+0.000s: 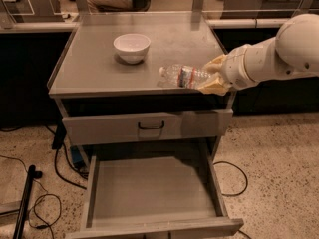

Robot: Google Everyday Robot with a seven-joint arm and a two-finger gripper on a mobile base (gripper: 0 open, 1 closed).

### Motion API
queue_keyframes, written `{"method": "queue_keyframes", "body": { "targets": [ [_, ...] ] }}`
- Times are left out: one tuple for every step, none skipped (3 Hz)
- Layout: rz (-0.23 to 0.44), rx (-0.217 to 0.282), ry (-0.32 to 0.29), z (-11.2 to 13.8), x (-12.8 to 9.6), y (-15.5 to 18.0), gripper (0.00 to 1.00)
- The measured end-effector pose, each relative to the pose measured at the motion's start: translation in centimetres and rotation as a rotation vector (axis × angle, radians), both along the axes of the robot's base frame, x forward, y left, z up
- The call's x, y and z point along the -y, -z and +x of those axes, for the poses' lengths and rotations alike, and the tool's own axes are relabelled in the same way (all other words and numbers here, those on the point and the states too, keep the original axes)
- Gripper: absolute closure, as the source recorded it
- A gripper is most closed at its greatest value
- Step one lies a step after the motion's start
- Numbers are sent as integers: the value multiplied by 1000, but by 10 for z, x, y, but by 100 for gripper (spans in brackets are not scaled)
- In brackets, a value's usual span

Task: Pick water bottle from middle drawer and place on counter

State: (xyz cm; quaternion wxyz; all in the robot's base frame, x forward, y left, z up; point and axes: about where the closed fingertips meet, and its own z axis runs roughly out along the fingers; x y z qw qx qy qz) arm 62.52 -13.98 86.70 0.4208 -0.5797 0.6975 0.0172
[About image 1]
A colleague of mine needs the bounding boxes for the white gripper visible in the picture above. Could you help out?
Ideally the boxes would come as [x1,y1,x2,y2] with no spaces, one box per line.
[197,45,257,96]

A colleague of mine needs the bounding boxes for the clear plastic water bottle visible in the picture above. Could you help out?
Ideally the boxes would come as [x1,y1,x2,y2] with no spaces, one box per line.
[159,64,211,89]

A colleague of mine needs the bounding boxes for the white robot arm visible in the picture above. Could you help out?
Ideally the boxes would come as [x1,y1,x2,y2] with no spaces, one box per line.
[196,14,319,96]

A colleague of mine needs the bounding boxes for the grey top drawer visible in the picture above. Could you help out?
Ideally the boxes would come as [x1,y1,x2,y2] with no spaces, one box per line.
[63,109,233,145]

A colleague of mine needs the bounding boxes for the grey drawer cabinet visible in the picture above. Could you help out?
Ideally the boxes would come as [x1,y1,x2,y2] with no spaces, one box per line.
[46,11,246,161]

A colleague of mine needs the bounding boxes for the grey open middle drawer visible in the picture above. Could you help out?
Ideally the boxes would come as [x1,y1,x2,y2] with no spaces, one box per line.
[66,147,243,239]

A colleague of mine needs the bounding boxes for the grey background desk right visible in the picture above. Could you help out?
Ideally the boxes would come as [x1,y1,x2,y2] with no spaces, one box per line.
[221,0,319,20]

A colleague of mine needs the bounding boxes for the grey background desk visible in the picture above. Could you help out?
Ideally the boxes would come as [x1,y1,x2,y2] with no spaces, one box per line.
[1,0,63,23]
[221,0,319,20]

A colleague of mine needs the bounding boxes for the white ceramic bowl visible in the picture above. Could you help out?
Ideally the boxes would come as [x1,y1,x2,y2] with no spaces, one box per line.
[113,34,151,64]

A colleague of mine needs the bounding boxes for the blue box under cabinet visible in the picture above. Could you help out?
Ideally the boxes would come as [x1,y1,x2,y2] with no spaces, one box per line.
[70,146,86,166]

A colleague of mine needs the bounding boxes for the grey background desk left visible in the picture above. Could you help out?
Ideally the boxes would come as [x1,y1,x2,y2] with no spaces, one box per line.
[1,0,63,23]

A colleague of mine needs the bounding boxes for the black metal stand bar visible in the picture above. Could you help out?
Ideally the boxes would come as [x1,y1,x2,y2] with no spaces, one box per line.
[13,165,42,239]

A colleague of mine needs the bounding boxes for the white barrier rail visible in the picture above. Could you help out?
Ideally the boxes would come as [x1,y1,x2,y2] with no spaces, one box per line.
[0,17,290,35]

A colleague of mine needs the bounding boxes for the black drawer handle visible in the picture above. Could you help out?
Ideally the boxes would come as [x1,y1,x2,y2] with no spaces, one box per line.
[138,121,165,130]

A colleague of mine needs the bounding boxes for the black cable right floor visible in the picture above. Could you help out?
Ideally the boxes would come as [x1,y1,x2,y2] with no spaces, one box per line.
[212,160,249,198]

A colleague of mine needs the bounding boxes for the black cable floor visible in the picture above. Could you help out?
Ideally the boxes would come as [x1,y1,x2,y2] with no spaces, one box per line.
[212,160,249,198]
[0,124,90,239]

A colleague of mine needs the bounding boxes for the black cable left floor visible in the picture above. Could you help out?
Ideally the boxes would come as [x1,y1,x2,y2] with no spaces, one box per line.
[0,124,90,239]

